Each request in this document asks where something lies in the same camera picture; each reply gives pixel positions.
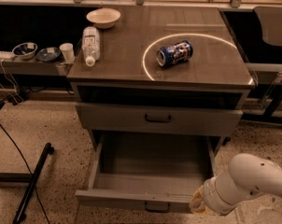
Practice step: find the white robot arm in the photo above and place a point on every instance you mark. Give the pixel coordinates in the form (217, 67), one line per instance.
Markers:
(247, 178)

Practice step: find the yellow-beige gripper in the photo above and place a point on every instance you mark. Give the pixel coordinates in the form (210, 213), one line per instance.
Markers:
(210, 192)

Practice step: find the white power strip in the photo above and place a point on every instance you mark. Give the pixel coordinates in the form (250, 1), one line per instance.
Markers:
(6, 55)

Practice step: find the clear plastic water bottle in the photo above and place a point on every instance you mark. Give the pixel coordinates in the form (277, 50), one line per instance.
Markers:
(91, 46)

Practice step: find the grey drawer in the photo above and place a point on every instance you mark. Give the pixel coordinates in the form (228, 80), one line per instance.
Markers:
(158, 119)
(148, 171)

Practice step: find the dark blue bowl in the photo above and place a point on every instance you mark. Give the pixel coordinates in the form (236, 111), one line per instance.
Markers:
(48, 54)

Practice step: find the dark office chair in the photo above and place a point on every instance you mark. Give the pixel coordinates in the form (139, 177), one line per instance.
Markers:
(271, 29)

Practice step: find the blue soda can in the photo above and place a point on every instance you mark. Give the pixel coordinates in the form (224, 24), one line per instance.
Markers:
(174, 54)

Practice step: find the grey drawer cabinet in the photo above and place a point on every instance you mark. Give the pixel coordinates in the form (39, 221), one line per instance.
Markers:
(163, 73)

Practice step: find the black stand base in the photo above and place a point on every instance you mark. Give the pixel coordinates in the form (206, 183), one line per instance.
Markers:
(30, 179)

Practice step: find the white paper cup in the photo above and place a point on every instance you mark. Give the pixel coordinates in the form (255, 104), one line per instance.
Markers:
(68, 52)

